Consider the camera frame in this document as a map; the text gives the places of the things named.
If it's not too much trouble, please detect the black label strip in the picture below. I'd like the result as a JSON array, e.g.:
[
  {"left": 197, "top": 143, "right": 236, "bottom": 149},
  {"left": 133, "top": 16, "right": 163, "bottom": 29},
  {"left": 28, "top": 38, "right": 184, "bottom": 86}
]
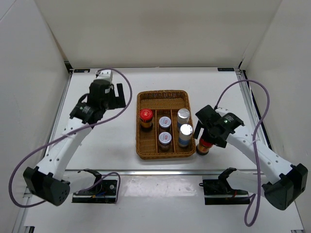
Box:
[
  {"left": 217, "top": 67, "right": 235, "bottom": 72},
  {"left": 73, "top": 69, "right": 90, "bottom": 73}
]

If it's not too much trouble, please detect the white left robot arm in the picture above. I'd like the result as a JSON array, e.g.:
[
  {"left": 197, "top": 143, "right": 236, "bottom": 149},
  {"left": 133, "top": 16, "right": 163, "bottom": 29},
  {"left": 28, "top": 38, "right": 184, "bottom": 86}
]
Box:
[{"left": 23, "top": 79, "right": 126, "bottom": 206}]

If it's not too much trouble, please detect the red-lid chili sauce jar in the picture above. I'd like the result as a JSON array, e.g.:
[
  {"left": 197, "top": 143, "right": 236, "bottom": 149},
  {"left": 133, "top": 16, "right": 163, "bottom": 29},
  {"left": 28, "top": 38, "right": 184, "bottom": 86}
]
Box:
[{"left": 139, "top": 108, "right": 153, "bottom": 129}]

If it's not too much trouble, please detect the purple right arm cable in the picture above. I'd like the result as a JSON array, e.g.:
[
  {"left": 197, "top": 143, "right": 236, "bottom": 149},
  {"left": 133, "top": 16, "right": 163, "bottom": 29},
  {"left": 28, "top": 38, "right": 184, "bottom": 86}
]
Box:
[{"left": 215, "top": 79, "right": 271, "bottom": 228}]

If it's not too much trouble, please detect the black label strip right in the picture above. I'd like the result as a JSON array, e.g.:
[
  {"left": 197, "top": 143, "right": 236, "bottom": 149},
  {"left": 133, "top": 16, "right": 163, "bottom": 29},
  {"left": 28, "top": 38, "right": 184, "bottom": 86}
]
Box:
[{"left": 217, "top": 67, "right": 235, "bottom": 72}]

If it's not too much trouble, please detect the tall silver-lid spice bottle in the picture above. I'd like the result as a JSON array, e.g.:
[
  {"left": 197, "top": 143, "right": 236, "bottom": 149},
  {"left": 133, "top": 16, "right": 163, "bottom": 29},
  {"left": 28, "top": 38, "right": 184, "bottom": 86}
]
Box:
[{"left": 178, "top": 124, "right": 193, "bottom": 148}]

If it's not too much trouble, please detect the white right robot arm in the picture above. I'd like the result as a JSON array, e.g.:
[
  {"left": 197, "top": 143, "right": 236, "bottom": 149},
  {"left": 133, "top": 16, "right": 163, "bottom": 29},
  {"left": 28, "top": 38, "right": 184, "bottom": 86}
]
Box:
[{"left": 193, "top": 105, "right": 308, "bottom": 210}]

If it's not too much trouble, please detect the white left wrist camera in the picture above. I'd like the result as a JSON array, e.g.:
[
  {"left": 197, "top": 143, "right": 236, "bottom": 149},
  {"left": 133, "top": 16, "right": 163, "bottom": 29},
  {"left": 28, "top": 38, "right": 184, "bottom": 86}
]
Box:
[{"left": 95, "top": 69, "right": 113, "bottom": 83}]

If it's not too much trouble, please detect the short white-lid spice jar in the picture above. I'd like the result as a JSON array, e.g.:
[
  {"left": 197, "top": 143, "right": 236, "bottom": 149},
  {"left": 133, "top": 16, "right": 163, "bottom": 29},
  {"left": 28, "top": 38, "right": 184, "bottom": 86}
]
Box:
[{"left": 159, "top": 116, "right": 172, "bottom": 133}]

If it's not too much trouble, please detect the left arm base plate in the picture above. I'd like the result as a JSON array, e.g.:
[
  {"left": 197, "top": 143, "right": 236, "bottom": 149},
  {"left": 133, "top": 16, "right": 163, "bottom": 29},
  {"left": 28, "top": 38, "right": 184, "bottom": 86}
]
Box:
[{"left": 71, "top": 169, "right": 121, "bottom": 204}]

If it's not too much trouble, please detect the brown wicker divided basket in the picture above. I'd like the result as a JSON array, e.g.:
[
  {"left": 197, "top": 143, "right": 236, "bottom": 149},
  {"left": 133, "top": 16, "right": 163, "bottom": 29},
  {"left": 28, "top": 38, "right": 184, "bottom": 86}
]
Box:
[{"left": 136, "top": 90, "right": 196, "bottom": 160}]

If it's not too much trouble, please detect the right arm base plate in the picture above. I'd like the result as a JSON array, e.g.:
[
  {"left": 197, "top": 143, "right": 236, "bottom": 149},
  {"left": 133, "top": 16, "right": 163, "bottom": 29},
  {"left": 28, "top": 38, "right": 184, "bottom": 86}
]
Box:
[{"left": 199, "top": 179, "right": 250, "bottom": 205}]

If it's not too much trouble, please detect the black label strip left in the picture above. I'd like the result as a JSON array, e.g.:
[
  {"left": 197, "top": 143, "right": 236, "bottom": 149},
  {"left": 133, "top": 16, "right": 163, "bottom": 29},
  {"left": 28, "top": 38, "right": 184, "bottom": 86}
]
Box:
[{"left": 73, "top": 69, "right": 90, "bottom": 73}]

